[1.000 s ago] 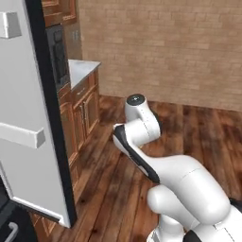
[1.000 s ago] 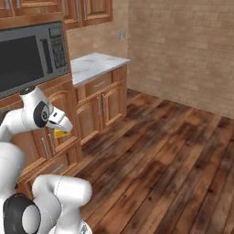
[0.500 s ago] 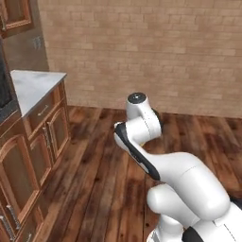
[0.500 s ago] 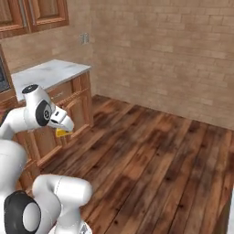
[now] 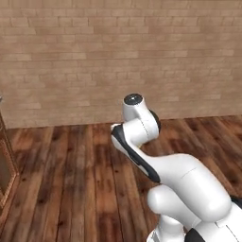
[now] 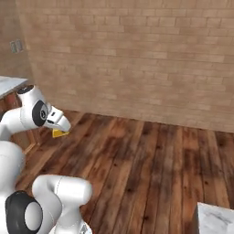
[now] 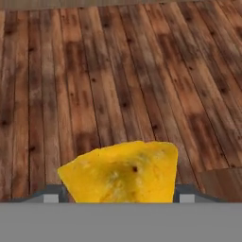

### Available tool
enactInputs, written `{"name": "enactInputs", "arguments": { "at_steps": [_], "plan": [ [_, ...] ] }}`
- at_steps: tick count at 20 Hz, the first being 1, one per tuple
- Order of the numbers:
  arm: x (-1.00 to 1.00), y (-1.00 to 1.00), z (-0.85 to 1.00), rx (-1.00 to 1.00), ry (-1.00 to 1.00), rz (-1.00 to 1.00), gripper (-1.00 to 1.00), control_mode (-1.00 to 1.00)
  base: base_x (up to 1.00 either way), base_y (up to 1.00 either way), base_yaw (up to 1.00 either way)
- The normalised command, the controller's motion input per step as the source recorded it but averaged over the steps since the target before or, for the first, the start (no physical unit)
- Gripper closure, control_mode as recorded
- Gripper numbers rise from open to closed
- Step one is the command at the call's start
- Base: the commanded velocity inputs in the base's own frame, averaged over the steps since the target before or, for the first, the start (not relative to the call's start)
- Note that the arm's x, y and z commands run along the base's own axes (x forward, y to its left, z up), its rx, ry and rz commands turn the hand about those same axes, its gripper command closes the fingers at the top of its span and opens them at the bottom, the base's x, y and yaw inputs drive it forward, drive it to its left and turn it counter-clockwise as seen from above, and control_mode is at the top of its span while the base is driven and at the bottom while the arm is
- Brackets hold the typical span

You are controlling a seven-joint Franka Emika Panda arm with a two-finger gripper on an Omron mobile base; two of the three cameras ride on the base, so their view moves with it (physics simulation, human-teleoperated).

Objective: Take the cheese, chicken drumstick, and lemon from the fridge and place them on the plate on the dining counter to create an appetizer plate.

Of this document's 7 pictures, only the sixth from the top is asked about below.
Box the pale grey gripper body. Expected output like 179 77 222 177
45 114 72 133

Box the yellow cheese wedge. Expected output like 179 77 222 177
51 128 70 139

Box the white marble dining counter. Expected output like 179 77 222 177
191 201 234 234

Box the grey wall outlet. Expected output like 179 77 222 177
9 38 25 54

